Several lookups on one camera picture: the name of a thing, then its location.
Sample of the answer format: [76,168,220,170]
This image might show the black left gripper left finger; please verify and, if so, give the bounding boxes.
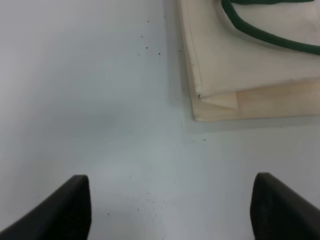
[0,175,92,240]

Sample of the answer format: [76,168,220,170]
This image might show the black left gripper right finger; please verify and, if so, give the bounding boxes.
[250,172,320,240]

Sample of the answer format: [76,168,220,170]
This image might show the white linen bag green handles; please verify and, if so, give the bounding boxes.
[177,0,320,122]

